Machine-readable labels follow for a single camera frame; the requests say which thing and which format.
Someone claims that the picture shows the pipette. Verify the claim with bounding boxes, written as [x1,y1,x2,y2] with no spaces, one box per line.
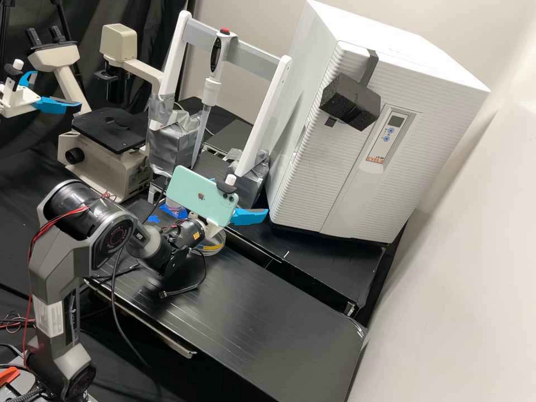
[192,26,232,167]

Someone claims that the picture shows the white incubator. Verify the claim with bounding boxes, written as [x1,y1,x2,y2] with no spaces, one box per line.
[267,0,491,246]

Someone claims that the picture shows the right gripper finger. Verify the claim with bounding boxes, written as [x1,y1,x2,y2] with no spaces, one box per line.
[230,207,269,227]

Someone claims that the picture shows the right wrist camera phone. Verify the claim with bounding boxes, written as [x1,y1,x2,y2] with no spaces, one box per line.
[166,164,241,229]

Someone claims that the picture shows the cream microscope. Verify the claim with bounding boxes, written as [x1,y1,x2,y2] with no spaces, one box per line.
[26,23,165,205]

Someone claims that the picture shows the red wire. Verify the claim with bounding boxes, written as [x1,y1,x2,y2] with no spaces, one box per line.
[0,310,37,337]

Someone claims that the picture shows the white pipette stand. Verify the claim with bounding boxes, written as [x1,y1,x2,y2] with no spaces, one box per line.
[145,9,293,203]

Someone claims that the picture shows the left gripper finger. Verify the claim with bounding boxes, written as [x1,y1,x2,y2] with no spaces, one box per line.
[33,95,83,115]
[18,70,39,91]

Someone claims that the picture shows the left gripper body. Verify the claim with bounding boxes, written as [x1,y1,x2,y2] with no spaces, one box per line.
[0,81,42,119]

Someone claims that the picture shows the incubator door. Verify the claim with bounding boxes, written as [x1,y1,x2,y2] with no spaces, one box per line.
[267,40,419,246]

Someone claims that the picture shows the left phone holder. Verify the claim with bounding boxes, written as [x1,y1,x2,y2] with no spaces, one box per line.
[4,59,27,94]

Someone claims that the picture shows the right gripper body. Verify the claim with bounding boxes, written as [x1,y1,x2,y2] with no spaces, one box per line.
[200,219,229,241]

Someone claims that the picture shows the black cable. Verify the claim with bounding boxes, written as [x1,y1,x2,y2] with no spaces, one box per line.
[159,247,208,299]
[110,247,148,366]

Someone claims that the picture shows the petri dish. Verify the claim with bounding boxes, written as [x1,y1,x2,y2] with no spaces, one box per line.
[195,231,227,257]

